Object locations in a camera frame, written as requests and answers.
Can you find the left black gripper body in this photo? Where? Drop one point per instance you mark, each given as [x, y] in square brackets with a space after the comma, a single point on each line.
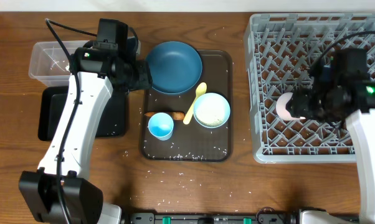
[144, 75]

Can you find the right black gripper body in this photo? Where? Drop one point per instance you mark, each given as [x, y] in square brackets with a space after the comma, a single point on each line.
[296, 104]

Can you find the pink cup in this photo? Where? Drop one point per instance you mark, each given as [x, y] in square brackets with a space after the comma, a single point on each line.
[287, 107]

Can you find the dark blue plate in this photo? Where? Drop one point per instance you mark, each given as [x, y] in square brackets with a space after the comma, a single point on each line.
[175, 67]

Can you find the light blue cup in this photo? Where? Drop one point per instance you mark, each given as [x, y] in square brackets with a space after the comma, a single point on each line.
[161, 126]

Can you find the orange carrot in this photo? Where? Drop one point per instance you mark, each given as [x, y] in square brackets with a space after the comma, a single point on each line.
[176, 115]

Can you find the light blue bowl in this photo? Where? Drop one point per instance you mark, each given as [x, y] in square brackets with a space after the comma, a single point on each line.
[225, 109]

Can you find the heap of rice grains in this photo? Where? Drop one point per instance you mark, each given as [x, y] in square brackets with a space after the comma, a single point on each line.
[210, 111]

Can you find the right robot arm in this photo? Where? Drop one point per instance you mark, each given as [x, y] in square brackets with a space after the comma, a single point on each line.
[353, 104]

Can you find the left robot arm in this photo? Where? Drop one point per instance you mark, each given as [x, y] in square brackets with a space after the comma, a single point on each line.
[59, 190]

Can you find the grey dishwasher rack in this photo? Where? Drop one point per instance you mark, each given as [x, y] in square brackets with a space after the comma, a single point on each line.
[279, 50]

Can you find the clear plastic waste bin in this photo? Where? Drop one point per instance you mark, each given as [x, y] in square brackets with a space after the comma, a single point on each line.
[47, 62]

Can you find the black rectangular tray bin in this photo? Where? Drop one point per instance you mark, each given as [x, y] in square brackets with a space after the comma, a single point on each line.
[112, 122]

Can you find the pale yellow plastic spoon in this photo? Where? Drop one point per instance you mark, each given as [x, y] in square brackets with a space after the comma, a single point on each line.
[200, 90]

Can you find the dark brown serving tray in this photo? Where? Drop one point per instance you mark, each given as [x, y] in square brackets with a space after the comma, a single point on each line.
[192, 142]

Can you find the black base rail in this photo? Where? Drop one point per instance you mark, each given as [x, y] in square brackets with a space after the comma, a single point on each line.
[262, 218]

